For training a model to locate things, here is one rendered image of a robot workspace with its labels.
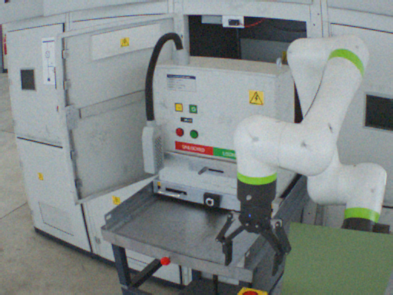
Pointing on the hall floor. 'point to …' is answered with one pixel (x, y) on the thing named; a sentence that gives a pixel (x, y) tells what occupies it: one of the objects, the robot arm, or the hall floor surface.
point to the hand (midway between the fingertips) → (252, 265)
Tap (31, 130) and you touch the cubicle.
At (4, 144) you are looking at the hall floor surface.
